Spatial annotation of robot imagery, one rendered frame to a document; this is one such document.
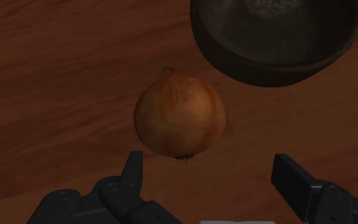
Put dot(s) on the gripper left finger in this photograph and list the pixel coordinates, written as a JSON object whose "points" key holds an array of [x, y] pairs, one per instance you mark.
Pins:
{"points": [[126, 192]]}

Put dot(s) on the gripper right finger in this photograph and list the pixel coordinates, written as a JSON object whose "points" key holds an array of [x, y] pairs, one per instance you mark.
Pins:
{"points": [[302, 183]]}

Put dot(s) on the brown onion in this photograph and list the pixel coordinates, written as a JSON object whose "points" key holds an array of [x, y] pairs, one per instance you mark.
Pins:
{"points": [[180, 114]]}

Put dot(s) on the dark round bowl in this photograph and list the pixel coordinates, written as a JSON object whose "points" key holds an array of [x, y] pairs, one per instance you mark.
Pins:
{"points": [[268, 40]]}

